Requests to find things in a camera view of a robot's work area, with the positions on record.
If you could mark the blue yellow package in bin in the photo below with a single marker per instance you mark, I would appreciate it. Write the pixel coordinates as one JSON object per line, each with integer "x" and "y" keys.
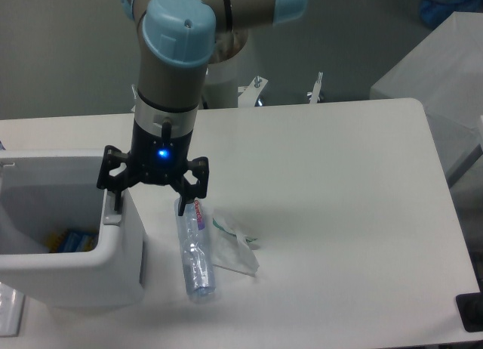
{"x": 71, "y": 241}

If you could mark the white metal base frame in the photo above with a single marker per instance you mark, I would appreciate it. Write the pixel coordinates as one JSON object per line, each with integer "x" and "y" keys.
{"x": 251, "y": 95}

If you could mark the clear plastic water bottle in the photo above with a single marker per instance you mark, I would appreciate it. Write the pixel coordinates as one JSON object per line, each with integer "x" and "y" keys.
{"x": 195, "y": 252}

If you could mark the white push-lid trash can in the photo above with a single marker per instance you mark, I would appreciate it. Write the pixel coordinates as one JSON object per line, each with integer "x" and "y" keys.
{"x": 49, "y": 191}

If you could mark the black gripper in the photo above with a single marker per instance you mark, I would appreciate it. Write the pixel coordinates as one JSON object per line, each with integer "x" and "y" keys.
{"x": 159, "y": 147}

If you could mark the translucent plastic covered box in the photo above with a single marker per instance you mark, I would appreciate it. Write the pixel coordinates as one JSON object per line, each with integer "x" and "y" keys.
{"x": 444, "y": 73}

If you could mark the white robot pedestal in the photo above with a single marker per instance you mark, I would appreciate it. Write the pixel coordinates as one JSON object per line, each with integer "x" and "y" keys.
{"x": 221, "y": 83}

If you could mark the clear plastic sheet holder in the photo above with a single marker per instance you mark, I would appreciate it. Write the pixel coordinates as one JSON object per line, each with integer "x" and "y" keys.
{"x": 12, "y": 303}

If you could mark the blue object in corner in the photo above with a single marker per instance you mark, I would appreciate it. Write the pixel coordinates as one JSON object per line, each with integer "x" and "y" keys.
{"x": 433, "y": 13}

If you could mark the black clamp at table edge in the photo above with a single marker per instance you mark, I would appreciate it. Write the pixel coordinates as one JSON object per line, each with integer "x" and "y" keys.
{"x": 470, "y": 308}

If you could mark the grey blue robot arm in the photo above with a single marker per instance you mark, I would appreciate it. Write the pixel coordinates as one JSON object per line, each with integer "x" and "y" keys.
{"x": 177, "y": 40}

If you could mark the crumpled white plastic wrapper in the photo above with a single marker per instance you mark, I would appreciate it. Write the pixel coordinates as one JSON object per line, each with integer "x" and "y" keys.
{"x": 230, "y": 247}

